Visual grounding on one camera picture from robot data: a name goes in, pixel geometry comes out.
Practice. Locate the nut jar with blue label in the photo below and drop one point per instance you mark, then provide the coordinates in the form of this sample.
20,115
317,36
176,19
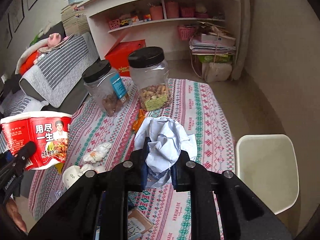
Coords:
106,87

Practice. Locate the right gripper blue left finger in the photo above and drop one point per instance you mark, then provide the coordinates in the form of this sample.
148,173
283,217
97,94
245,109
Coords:
144,169

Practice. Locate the stack of books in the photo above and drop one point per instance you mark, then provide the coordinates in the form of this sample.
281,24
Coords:
74,19

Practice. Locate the light blue paper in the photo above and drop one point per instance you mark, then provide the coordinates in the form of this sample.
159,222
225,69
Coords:
167,139

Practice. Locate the orange snack wrapper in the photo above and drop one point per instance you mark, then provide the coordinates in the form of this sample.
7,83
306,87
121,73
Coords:
138,122

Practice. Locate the stack of papers and bags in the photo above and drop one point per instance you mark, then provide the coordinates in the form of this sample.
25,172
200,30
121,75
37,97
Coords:
212,48

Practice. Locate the small brown paper card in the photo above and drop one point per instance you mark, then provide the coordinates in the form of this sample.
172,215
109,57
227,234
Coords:
137,224

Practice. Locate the nut jar with green label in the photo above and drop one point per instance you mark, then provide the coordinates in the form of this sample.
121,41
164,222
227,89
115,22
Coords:
149,71

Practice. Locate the pink plush toy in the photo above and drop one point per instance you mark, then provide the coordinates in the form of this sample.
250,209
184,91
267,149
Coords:
53,40

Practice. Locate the red instant noodle cup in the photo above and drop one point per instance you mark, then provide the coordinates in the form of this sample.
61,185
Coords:
47,129

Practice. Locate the patterned pink tablecloth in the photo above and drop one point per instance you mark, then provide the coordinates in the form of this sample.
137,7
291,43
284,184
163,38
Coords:
193,105

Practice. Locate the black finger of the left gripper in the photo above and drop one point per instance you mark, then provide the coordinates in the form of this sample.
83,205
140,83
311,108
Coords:
12,172

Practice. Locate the white wall shelf unit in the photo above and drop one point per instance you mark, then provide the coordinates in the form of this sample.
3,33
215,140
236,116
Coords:
157,22

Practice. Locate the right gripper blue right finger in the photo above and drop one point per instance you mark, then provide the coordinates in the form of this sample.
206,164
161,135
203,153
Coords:
179,175

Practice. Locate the white plastic trash bin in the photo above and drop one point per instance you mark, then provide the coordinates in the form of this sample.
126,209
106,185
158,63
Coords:
267,164

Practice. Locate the red cardboard box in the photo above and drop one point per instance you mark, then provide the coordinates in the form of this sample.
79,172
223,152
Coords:
118,56

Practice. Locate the crumpled white tissue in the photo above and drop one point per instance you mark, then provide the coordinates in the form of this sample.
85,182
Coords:
98,153

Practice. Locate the grey sofa with striped cover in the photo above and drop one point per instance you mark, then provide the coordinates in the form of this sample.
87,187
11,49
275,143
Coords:
53,84

